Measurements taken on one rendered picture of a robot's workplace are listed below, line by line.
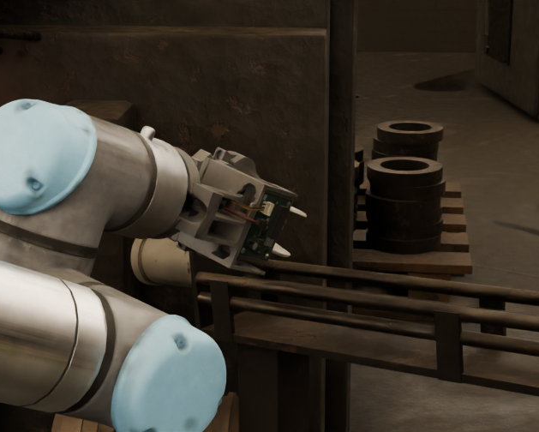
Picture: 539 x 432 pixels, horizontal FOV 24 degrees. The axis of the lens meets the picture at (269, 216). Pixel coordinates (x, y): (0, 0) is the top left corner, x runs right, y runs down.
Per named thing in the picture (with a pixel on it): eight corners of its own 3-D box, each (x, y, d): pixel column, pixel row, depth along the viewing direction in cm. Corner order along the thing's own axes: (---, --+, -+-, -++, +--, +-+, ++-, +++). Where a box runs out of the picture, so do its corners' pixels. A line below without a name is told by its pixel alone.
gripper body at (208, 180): (266, 279, 100) (181, 262, 90) (188, 240, 105) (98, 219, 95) (304, 192, 100) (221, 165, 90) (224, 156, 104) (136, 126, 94)
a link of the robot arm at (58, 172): (-55, 202, 82) (-15, 78, 82) (56, 225, 91) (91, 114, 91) (29, 236, 78) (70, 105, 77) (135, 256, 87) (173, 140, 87)
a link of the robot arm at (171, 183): (59, 209, 91) (101, 105, 91) (98, 219, 95) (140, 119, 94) (132, 248, 87) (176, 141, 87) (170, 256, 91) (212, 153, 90)
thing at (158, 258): (173, 276, 130) (168, 219, 129) (238, 285, 124) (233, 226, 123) (132, 291, 125) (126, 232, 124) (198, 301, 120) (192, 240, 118)
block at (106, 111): (77, 301, 145) (68, 96, 138) (145, 303, 144) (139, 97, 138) (55, 334, 134) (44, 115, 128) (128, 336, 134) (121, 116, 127)
